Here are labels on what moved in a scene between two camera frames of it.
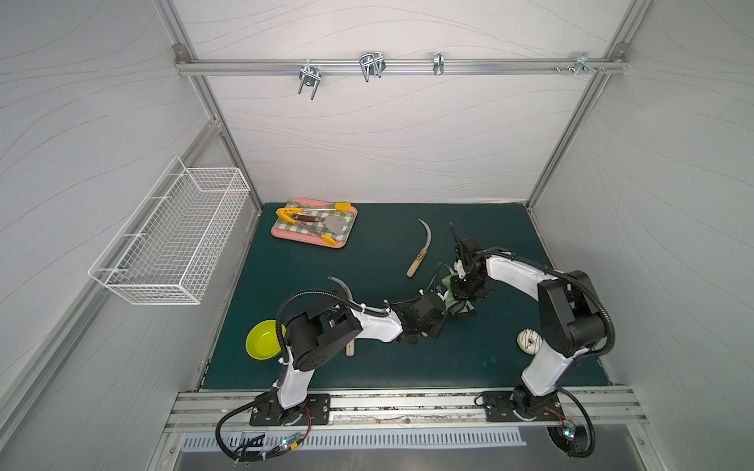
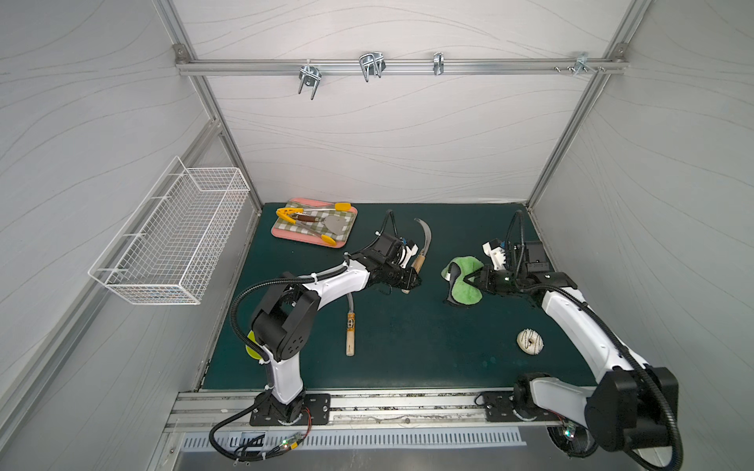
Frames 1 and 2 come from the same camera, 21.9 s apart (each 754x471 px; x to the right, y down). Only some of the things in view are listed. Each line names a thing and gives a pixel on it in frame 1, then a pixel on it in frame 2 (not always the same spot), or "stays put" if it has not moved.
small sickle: x=421 y=255 stays put
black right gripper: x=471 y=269 → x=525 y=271
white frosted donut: x=529 y=340 stays put
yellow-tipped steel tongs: x=292 y=215 stays put
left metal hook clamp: x=309 y=76 stays put
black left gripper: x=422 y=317 → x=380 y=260
